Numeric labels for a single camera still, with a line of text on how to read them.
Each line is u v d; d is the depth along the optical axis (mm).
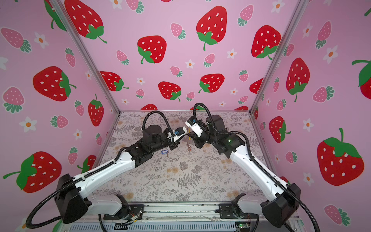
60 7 683
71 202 384
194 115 555
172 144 601
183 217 731
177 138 624
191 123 594
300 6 692
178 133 592
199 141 634
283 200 378
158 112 542
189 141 670
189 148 768
